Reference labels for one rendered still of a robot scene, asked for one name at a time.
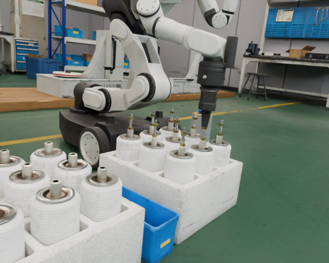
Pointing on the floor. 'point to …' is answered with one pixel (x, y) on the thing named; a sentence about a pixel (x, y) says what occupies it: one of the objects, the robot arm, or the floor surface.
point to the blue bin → (154, 227)
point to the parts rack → (65, 28)
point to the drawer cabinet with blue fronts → (20, 53)
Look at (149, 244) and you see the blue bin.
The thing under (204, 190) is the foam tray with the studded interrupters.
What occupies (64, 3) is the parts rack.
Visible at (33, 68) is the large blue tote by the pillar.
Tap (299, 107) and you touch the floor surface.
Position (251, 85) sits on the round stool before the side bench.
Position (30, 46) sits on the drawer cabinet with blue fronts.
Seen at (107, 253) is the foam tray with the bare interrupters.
